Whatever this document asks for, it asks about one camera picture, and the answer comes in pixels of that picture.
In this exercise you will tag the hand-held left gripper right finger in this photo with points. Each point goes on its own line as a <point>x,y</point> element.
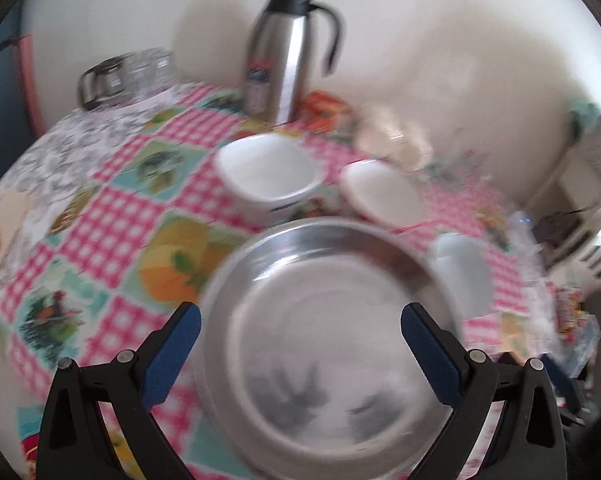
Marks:
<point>430,355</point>

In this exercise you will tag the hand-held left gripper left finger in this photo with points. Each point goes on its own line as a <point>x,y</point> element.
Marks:
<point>175,350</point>

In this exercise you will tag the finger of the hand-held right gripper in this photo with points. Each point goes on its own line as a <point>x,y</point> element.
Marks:
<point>560,385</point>

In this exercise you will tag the pale white bowl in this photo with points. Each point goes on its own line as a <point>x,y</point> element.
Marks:
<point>460,275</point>

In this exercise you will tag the large stainless steel bowl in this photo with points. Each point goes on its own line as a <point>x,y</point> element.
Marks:
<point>330,335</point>

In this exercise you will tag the white bowl with red rim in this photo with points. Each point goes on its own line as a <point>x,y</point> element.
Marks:
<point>380,195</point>

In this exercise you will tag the tall white printed bowl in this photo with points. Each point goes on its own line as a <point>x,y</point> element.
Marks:
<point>265,170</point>

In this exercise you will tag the pink checked fruit tablecloth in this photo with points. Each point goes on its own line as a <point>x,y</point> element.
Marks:
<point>125,210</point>

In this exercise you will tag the black charger adapter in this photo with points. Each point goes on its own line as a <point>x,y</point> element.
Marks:
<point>557,227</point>

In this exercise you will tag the white power strip with charger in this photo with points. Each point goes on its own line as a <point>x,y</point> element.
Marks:
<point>522,222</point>

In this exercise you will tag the white shelf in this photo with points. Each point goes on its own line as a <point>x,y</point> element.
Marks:
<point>580,170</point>

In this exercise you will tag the bag of white buns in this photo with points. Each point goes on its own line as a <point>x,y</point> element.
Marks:
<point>390,135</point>

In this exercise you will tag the orange snack packet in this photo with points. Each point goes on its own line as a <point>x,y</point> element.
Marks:
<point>325,110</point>

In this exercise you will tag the green cloth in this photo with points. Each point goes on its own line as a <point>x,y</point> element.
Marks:
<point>587,112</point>

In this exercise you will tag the small glass teapot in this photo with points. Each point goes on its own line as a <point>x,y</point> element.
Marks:
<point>100,85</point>

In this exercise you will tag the clear glass cup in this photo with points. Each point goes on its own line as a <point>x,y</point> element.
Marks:
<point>161,67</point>
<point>138,72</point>

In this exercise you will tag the pink pole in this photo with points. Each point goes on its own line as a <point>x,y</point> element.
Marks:
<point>30,85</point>

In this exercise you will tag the stainless steel thermos jug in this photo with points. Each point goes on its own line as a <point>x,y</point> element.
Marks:
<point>275,60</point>

